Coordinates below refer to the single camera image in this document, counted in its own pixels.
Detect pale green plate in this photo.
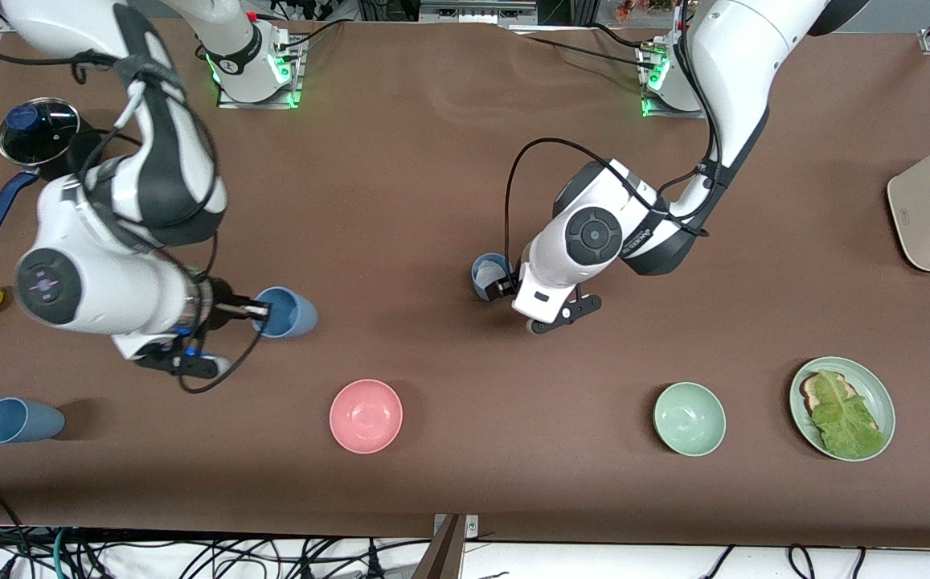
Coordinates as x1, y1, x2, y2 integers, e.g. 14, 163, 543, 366
789, 356, 896, 462

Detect green lettuce leaf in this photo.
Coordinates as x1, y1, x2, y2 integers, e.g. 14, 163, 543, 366
810, 370, 886, 458

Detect brown table cloth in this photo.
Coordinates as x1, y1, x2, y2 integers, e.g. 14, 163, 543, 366
0, 20, 930, 552

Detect toasted bread slice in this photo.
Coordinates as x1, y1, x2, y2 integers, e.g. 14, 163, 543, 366
800, 372, 859, 419

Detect glass lid with blue knob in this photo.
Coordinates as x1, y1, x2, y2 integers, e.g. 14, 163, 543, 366
0, 97, 81, 167

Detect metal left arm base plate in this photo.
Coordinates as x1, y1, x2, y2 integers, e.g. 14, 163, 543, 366
637, 40, 707, 119

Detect brown post with metal bracket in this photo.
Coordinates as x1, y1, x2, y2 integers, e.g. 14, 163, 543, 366
412, 513, 480, 579

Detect blue cup holding tissue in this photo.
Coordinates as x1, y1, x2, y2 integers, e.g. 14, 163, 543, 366
472, 253, 515, 302

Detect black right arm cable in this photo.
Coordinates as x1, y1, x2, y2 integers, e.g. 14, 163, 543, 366
71, 48, 266, 395

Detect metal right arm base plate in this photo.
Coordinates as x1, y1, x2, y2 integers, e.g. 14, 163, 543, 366
215, 32, 306, 109

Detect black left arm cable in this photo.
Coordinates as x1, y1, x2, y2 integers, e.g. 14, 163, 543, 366
503, 138, 723, 278

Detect pink bowl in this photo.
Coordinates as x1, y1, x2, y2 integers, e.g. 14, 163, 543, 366
330, 380, 404, 454

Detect pale green bowl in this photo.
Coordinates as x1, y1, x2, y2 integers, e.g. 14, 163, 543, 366
653, 382, 727, 457

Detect black pot with blue handle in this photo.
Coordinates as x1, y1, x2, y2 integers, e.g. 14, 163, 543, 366
0, 113, 112, 239

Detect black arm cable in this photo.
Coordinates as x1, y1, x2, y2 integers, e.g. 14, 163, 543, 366
503, 138, 723, 278
71, 48, 266, 395

